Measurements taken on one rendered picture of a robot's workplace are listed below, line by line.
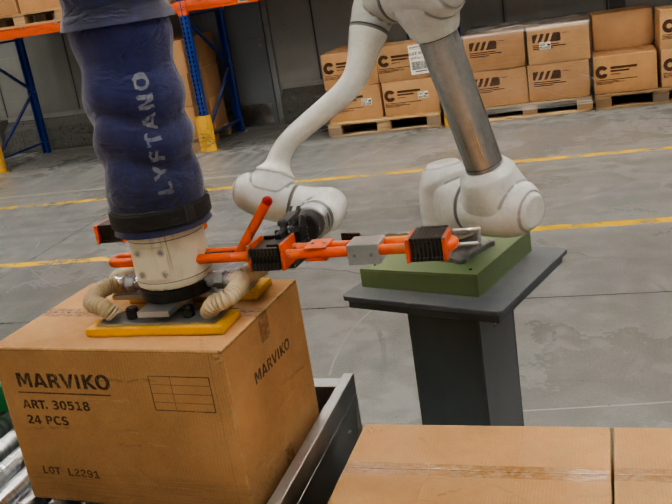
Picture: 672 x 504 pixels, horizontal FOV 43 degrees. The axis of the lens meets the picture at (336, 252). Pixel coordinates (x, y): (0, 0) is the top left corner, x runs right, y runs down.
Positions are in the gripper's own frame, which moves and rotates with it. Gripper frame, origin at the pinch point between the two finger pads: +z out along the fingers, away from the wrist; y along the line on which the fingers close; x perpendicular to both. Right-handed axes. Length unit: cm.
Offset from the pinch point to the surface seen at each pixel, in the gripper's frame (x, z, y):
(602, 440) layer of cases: -65, -14, 53
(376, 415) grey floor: 22, -120, 106
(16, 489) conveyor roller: 75, 13, 55
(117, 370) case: 33.3, 19.9, 18.7
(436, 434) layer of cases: -26, -16, 53
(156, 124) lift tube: 19.7, 6.8, -31.0
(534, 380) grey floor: -36, -148, 105
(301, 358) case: 4.6, -13.7, 31.9
